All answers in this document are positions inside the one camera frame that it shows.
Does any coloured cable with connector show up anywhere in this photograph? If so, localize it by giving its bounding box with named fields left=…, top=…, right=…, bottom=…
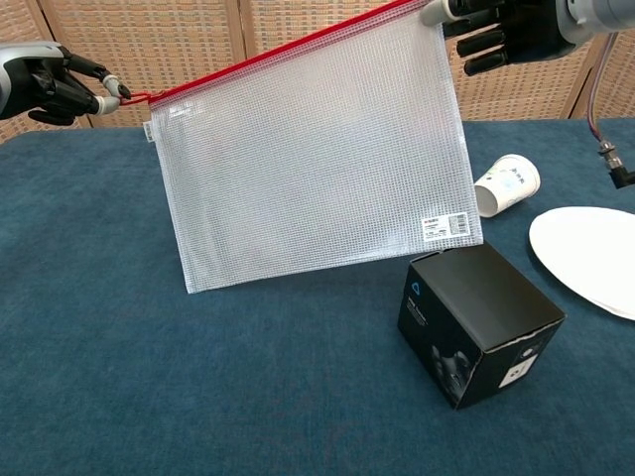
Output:
left=584, top=30, right=635, bottom=190

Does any black cardboard box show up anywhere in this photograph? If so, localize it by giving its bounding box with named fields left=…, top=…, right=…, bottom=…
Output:
left=396, top=243, right=567, bottom=412

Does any white paper cup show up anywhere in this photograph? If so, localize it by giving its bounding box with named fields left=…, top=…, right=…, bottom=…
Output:
left=473, top=154, right=542, bottom=219

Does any clear mesh zipper pouch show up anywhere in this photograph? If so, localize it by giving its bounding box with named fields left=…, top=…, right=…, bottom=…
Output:
left=141, top=0, right=485, bottom=295

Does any blue table cloth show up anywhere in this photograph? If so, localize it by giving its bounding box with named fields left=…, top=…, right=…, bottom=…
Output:
left=0, top=118, right=635, bottom=476

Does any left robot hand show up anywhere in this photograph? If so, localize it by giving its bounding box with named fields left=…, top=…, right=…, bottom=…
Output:
left=0, top=42, right=133, bottom=125

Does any white paper plate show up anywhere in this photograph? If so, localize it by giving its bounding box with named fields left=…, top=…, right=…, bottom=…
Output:
left=528, top=206, right=635, bottom=321

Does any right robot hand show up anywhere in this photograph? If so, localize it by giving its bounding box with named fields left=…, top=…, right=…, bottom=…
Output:
left=420, top=0, right=596, bottom=76

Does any woven wooden folding screen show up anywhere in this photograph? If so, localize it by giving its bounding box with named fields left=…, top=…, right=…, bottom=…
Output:
left=0, top=0, right=635, bottom=145

